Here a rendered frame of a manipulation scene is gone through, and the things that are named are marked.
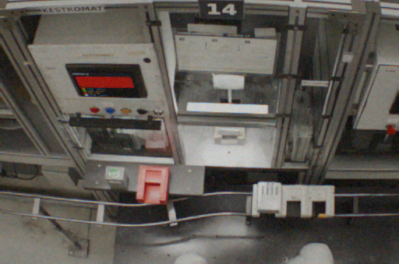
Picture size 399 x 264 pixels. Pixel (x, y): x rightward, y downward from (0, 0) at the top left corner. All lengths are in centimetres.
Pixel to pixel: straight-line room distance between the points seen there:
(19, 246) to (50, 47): 199
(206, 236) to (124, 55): 115
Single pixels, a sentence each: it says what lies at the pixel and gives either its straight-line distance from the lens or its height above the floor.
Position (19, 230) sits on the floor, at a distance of 358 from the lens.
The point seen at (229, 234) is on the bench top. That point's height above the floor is 68.
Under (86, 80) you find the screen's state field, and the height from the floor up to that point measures 166.
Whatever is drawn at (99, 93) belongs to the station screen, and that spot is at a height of 157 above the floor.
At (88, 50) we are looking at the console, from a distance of 175.
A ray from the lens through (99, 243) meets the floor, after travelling 340.
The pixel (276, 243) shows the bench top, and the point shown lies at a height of 68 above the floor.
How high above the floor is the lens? 320
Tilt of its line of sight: 62 degrees down
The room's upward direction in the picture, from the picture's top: 7 degrees counter-clockwise
